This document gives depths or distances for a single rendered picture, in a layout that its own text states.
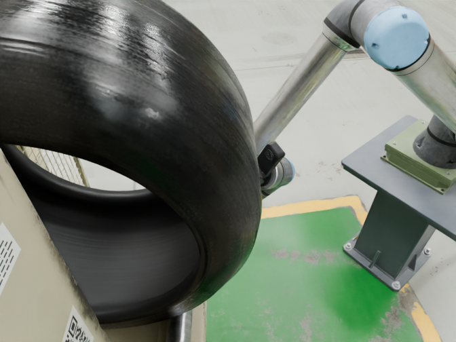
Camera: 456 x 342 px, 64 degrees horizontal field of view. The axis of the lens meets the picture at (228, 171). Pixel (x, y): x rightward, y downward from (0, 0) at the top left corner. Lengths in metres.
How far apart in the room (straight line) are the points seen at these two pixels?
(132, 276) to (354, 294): 1.27
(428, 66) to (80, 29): 0.76
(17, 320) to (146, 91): 0.21
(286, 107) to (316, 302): 1.02
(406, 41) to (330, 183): 1.50
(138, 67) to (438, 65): 0.75
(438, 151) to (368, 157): 0.25
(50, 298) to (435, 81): 0.90
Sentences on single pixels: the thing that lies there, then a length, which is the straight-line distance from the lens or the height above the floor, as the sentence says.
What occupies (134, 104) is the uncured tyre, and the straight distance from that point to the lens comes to 0.36.
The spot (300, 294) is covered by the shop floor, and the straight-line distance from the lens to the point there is 1.81.
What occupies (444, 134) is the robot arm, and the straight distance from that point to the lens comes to 1.46.
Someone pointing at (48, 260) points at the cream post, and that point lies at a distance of 0.33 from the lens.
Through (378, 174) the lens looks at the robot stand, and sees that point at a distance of 1.51.
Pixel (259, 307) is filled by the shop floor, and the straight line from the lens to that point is 1.75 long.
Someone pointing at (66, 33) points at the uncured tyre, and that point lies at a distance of 0.39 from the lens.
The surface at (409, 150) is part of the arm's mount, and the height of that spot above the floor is 0.68.
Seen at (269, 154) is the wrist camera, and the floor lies 1.02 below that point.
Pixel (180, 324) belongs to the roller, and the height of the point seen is 0.92.
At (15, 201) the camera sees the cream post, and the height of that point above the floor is 1.39.
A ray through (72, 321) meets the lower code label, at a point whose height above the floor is 1.25.
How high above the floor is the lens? 1.58
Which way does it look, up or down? 44 degrees down
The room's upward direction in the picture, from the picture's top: straight up
